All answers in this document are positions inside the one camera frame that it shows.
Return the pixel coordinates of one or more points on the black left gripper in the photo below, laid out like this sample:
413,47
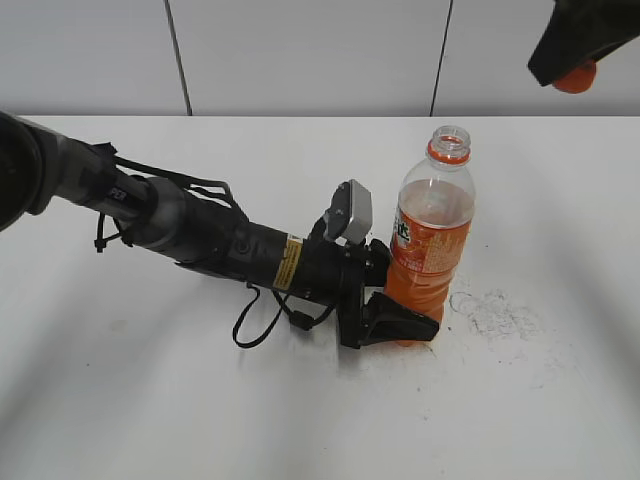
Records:
334,275

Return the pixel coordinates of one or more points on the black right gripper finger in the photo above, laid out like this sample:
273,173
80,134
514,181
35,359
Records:
616,23
566,43

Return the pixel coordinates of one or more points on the orange bottle cap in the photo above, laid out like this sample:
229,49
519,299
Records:
578,80

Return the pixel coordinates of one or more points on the orange drink plastic bottle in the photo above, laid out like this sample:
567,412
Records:
435,208

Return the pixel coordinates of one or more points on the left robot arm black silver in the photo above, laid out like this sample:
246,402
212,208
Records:
198,224

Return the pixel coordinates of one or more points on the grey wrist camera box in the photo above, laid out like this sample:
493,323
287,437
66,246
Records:
350,214

